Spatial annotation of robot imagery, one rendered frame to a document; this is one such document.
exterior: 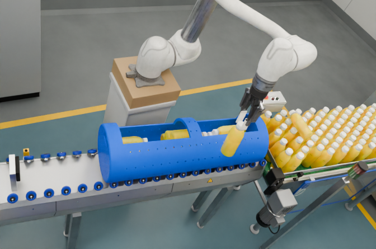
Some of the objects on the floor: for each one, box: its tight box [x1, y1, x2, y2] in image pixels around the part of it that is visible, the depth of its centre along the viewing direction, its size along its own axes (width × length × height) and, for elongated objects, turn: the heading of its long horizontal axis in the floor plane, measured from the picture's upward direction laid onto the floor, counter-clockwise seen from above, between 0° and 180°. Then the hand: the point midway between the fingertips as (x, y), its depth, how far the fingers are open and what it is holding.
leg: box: [67, 212, 82, 249], centre depth 217 cm, size 6×6×63 cm
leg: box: [191, 190, 213, 212], centre depth 266 cm, size 6×6×63 cm
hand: (243, 120), depth 156 cm, fingers closed on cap, 4 cm apart
